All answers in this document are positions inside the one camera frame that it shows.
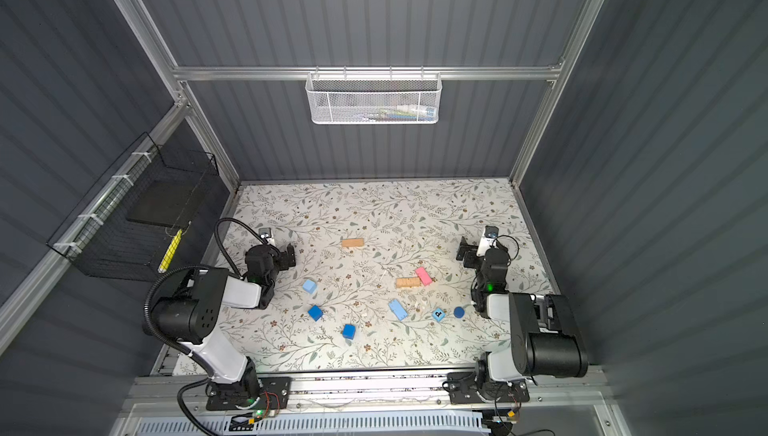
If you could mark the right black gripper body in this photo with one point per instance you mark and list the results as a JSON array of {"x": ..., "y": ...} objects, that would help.
[{"x": 472, "y": 254}]

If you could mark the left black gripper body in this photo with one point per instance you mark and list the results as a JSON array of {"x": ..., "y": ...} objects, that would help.
[{"x": 282, "y": 257}]

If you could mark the pink rectangular block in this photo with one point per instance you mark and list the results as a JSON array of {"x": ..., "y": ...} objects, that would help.
[{"x": 423, "y": 276}]

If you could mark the dark blue cube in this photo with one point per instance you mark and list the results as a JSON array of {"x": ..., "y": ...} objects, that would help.
[
  {"x": 315, "y": 313},
  {"x": 349, "y": 331}
]

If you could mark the natural wood block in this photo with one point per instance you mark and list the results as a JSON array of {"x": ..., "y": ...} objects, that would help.
[
  {"x": 352, "y": 243},
  {"x": 408, "y": 282}
]

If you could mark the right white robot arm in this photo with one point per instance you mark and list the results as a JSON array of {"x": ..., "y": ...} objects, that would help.
[{"x": 544, "y": 339}]

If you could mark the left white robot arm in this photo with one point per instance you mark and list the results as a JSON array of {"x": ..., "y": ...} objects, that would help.
[{"x": 182, "y": 311}]

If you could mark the light blue cube block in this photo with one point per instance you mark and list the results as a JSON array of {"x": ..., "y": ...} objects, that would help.
[{"x": 310, "y": 286}]

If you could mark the light blue rectangular block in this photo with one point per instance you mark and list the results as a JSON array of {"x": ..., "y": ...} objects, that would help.
[{"x": 398, "y": 309}]

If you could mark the teal letter cube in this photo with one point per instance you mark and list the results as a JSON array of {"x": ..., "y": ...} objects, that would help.
[{"x": 438, "y": 315}]

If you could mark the yellow marker pen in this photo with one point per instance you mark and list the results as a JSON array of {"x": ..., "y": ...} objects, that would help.
[{"x": 170, "y": 252}]

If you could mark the dark blue cube front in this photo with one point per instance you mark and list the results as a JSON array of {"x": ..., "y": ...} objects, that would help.
[{"x": 349, "y": 331}]

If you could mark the black pad in basket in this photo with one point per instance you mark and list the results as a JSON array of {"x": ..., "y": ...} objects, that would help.
[{"x": 167, "y": 204}]

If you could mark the markers in white basket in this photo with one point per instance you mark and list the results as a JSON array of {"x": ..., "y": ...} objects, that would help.
[{"x": 402, "y": 113}]

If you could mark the black wire basket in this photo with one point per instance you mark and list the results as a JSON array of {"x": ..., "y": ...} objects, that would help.
[{"x": 133, "y": 227}]

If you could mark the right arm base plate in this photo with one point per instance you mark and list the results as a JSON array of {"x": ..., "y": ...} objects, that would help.
[{"x": 466, "y": 387}]

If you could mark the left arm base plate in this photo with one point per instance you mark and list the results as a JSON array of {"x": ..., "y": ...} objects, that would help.
[{"x": 270, "y": 393}]

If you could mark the white wire basket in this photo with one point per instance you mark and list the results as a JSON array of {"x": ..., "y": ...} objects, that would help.
[{"x": 337, "y": 101}]

